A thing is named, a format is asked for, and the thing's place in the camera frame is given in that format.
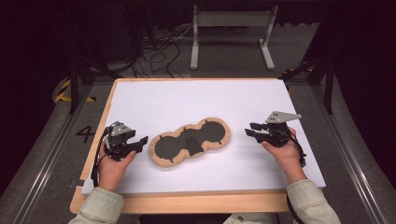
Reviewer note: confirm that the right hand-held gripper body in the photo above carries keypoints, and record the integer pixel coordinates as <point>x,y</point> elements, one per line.
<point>277,132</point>

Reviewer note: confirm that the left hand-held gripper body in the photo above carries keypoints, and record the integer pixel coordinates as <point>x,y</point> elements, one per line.
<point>117,129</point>

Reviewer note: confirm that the tan plush three-lobed cushion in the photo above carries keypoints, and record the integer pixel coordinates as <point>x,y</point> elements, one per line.
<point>186,141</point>

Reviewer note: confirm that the person's right hand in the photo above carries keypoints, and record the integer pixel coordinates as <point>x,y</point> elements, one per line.
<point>285,158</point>

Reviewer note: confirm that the person's left hand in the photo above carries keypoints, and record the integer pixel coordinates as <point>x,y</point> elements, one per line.
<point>112,172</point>

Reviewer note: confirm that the black metal stand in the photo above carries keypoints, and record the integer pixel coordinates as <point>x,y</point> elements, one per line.
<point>74,84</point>
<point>327,81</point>

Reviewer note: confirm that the white table sheet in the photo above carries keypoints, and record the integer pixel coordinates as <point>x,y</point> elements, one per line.
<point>199,102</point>

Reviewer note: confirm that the grey tape piece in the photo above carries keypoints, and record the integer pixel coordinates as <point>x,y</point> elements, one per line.
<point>76,183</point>

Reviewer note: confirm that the person's pale jacket front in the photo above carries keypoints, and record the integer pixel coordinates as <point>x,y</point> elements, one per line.
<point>249,218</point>

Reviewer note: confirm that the white metal stand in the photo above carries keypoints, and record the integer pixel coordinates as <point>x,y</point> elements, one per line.
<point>232,20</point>

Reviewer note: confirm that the metal floor rail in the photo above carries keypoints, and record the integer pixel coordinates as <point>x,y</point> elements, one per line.
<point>351,161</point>
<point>46,165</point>

